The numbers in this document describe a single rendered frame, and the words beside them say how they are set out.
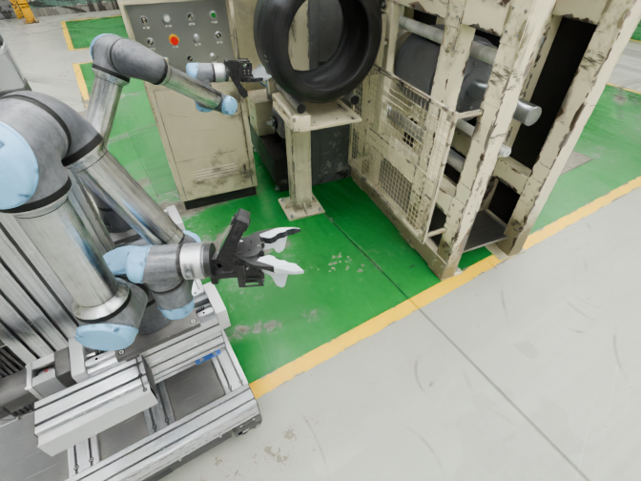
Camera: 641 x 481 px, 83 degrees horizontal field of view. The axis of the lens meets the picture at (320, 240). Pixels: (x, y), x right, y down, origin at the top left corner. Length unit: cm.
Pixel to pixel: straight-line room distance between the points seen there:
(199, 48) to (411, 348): 198
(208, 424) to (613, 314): 208
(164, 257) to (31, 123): 30
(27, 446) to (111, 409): 64
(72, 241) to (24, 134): 20
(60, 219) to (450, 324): 175
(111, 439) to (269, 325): 80
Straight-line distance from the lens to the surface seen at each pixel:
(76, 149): 81
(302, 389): 174
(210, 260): 76
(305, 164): 239
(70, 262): 81
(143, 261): 78
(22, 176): 67
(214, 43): 239
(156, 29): 235
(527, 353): 208
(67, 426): 120
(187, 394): 159
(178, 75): 150
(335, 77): 207
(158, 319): 110
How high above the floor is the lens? 158
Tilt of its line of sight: 42 degrees down
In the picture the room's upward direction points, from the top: straight up
